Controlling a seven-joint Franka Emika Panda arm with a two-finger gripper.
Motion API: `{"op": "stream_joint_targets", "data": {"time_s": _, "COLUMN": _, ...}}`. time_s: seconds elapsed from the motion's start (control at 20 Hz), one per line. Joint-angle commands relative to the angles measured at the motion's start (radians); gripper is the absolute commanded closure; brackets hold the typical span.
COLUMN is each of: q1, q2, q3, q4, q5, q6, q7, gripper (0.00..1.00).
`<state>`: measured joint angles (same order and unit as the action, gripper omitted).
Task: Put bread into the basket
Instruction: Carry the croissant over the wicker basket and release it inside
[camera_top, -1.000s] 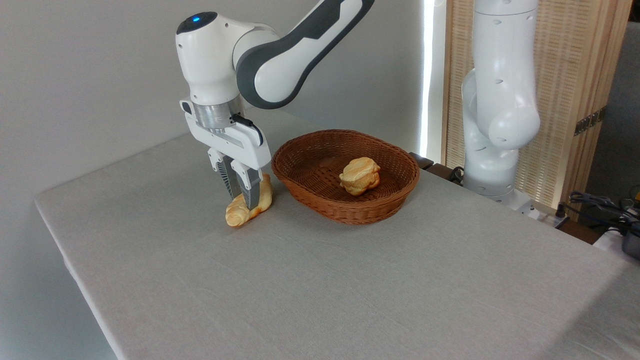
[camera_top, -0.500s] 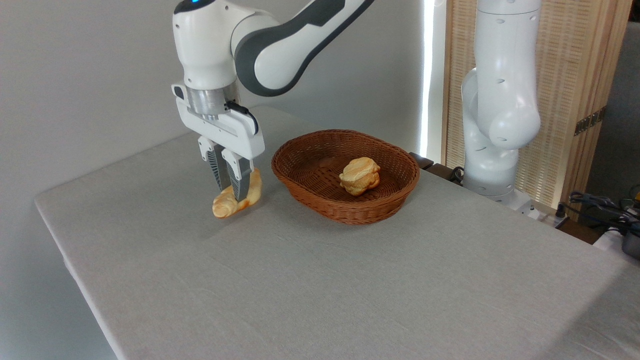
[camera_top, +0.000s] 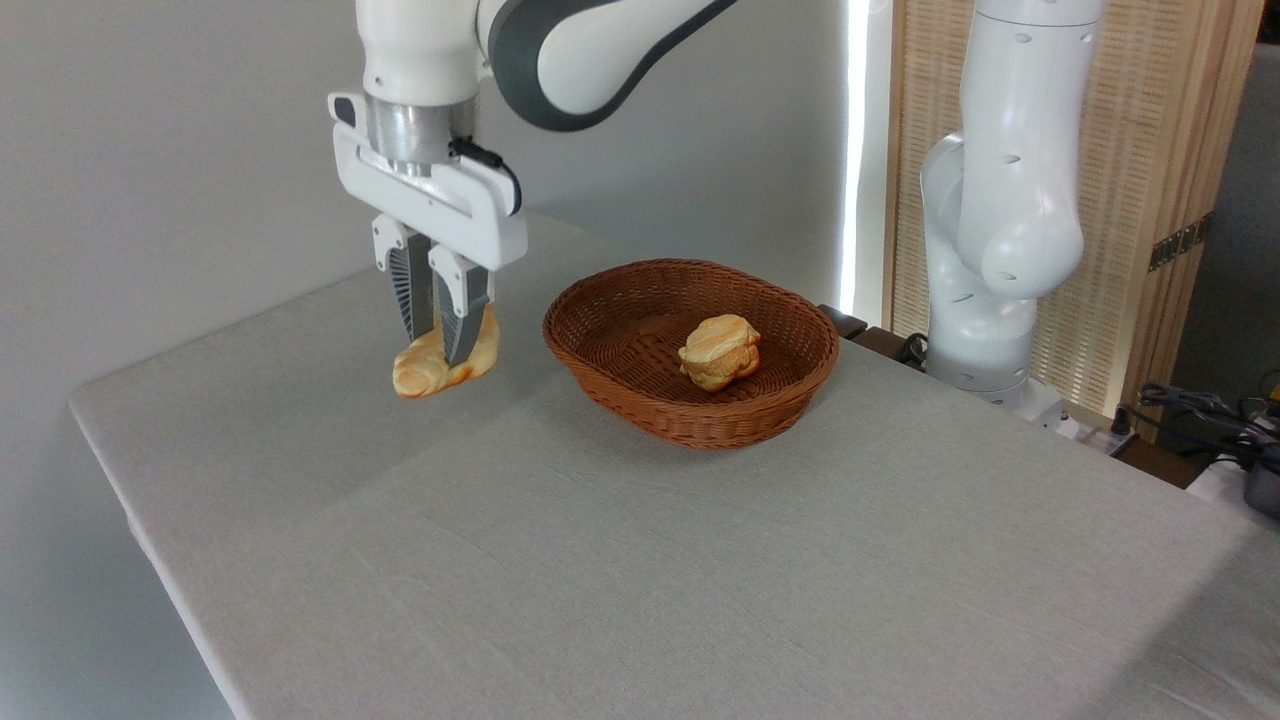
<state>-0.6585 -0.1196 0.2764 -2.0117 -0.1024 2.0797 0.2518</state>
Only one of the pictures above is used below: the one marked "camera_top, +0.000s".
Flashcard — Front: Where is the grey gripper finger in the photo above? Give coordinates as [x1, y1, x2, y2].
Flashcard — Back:
[428, 245, 496, 368]
[371, 213, 437, 344]

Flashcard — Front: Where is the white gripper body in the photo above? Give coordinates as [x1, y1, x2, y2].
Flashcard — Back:
[327, 91, 529, 272]

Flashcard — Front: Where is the long braided bread loaf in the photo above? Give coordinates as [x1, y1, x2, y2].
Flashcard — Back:
[391, 304, 501, 401]

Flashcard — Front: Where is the round puff bread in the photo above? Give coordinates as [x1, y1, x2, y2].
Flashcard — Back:
[678, 313, 763, 393]

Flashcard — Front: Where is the brown wicker basket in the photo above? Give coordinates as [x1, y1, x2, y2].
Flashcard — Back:
[542, 258, 842, 451]

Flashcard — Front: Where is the grey tablecloth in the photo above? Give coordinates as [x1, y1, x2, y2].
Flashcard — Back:
[68, 212, 1280, 720]

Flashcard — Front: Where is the dark wooden side furniture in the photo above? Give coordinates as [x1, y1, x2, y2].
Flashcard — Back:
[818, 304, 933, 371]

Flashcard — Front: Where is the bamboo folding screen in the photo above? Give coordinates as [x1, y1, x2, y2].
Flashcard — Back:
[884, 0, 1267, 441]

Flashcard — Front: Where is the black metal screen hinge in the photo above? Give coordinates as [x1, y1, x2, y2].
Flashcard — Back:
[1147, 211, 1214, 273]

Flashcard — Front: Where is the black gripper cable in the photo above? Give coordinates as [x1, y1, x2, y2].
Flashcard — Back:
[451, 136, 524, 218]

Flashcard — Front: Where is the bundle of dark cables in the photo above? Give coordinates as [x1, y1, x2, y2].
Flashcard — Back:
[1112, 382, 1280, 473]

